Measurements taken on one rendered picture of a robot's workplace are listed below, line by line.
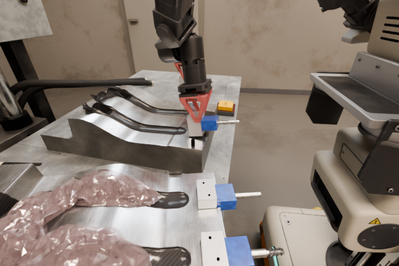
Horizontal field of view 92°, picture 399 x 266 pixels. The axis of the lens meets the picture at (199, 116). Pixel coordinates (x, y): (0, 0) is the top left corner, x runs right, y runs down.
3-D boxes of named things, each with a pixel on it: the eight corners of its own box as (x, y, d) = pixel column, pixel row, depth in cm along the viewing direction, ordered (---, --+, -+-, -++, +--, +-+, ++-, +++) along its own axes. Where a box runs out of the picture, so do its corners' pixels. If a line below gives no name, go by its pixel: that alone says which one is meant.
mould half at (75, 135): (216, 125, 74) (218, 92, 67) (201, 176, 52) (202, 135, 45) (101, 111, 83) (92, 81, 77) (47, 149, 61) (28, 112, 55)
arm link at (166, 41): (162, 25, 38) (184, 0, 41) (132, 34, 45) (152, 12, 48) (193, 71, 45) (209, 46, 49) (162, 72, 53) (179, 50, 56)
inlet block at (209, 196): (254, 193, 44) (257, 176, 41) (262, 213, 39) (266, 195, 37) (196, 196, 43) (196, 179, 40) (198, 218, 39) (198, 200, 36)
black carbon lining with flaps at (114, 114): (196, 115, 66) (196, 89, 62) (183, 143, 53) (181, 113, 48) (107, 105, 73) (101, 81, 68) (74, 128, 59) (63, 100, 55)
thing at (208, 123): (240, 127, 53) (238, 108, 51) (239, 135, 48) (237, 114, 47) (194, 129, 56) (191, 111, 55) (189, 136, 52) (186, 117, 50)
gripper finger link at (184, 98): (182, 126, 48) (176, 89, 46) (190, 116, 55) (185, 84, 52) (209, 125, 47) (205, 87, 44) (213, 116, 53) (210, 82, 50)
